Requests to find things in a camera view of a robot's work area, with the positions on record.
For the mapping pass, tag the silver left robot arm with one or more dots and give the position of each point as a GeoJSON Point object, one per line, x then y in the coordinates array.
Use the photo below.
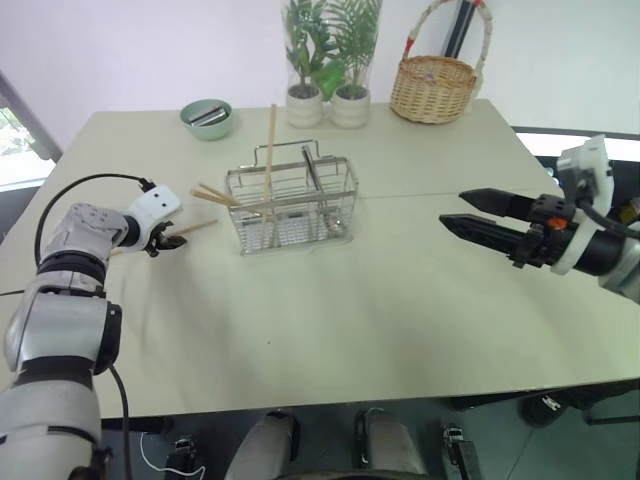
{"type": "Point", "coordinates": [55, 320]}

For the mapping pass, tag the grey rounded robot leg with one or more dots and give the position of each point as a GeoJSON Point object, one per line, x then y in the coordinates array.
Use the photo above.
{"type": "Point", "coordinates": [390, 445]}
{"type": "Point", "coordinates": [265, 447]}

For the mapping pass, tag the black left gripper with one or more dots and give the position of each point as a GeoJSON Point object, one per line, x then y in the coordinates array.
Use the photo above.
{"type": "Point", "coordinates": [156, 236]}

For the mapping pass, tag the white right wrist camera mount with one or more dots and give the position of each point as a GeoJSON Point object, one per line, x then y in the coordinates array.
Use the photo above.
{"type": "Point", "coordinates": [592, 162]}

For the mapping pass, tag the pale green bowl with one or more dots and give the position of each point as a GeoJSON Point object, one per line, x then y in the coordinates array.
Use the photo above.
{"type": "Point", "coordinates": [207, 129]}

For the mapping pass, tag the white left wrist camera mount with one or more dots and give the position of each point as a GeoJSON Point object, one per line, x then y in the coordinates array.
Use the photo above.
{"type": "Point", "coordinates": [156, 201]}

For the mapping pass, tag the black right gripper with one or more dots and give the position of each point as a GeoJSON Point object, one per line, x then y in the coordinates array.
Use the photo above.
{"type": "Point", "coordinates": [547, 222]}

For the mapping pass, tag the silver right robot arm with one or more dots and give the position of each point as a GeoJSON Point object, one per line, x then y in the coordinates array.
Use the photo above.
{"type": "Point", "coordinates": [617, 262]}

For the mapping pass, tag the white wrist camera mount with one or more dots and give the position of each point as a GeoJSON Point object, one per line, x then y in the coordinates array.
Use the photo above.
{"type": "Point", "coordinates": [156, 201]}
{"type": "Point", "coordinates": [592, 162]}

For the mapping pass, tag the potted plant in white pot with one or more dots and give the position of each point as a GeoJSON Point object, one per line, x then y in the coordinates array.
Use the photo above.
{"type": "Point", "coordinates": [304, 102]}
{"type": "Point", "coordinates": [351, 105]}

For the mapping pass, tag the dark window frame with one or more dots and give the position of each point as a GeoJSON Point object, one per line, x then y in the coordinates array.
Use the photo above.
{"type": "Point", "coordinates": [27, 117]}

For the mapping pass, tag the black pole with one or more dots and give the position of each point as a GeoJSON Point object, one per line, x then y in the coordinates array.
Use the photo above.
{"type": "Point", "coordinates": [460, 27]}

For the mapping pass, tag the wooden chopstick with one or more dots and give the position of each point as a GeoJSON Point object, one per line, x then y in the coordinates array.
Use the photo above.
{"type": "Point", "coordinates": [217, 192]}
{"type": "Point", "coordinates": [200, 226]}
{"type": "Point", "coordinates": [210, 198]}
{"type": "Point", "coordinates": [270, 150]}

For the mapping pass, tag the black table foot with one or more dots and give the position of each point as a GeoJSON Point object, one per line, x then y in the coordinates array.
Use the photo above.
{"type": "Point", "coordinates": [461, 450]}
{"type": "Point", "coordinates": [183, 456]}

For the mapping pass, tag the metal spoon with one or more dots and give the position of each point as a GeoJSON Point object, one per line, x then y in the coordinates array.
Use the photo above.
{"type": "Point", "coordinates": [312, 170]}

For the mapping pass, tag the black caster wheel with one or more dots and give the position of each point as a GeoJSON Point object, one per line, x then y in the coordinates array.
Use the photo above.
{"type": "Point", "coordinates": [544, 406]}

